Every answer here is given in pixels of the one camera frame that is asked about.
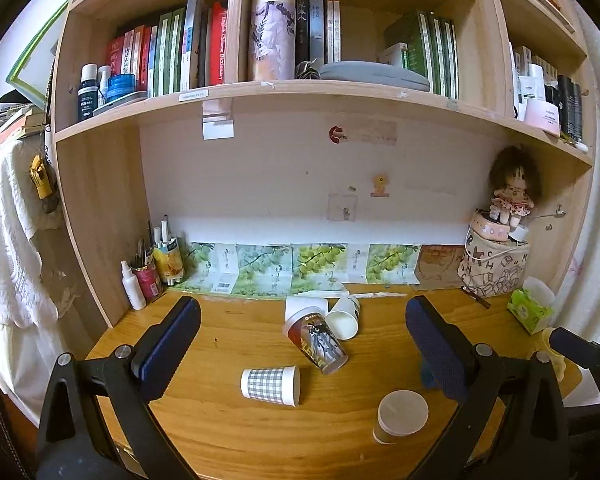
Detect brown sleeved paper cup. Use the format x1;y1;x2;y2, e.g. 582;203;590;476
373;390;429;445

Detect blue plastic cup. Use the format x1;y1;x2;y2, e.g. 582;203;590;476
419;361;438;389

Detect checkered white paper cup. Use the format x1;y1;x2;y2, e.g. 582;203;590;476
240;366;301;408

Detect printed dark paper cup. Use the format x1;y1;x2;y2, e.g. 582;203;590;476
283;307;349;375

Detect yellow mug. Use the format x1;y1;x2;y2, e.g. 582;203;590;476
534;327;566;382

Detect green tissue pack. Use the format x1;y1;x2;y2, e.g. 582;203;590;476
507;276;556;335

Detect black pen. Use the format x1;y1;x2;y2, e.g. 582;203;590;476
460;286;491;309

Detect white spray bottle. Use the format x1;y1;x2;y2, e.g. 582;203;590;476
121;260;146;310

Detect white hanging cloth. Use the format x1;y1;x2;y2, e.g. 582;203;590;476
0;140;72;425

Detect lettered canvas bag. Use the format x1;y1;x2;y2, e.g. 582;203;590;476
457;228;530;298

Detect red pen holder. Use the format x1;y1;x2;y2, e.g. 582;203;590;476
131;238;163;302

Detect pink round box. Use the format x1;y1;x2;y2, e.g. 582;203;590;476
470;210;510;243

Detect brown cardboard sheet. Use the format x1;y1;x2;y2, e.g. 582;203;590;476
414;245;465;290

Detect yellow printed can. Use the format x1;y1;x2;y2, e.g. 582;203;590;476
152;214;184;286

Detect grape print paper sheets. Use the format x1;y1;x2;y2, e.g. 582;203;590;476
176;243;422;299

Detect rag doll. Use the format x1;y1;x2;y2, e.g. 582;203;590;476
489;145;542;230

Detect white plastic container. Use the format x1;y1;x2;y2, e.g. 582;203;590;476
285;296;329;321

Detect dark lotion bottle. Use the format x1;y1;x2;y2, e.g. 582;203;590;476
78;63;99;122

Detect wooden bookshelf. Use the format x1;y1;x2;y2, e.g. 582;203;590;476
53;0;593;325

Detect blue cream jar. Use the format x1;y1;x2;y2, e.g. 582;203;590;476
106;74;136;102

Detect green book set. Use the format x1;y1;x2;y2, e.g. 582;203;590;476
382;10;460;99

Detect grey glasses case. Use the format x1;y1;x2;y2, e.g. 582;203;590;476
318;61;430;92

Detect red dictionary book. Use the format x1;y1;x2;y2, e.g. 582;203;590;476
209;2;227;86

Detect white tall cylinder box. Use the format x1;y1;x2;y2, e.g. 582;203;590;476
249;0;296;81

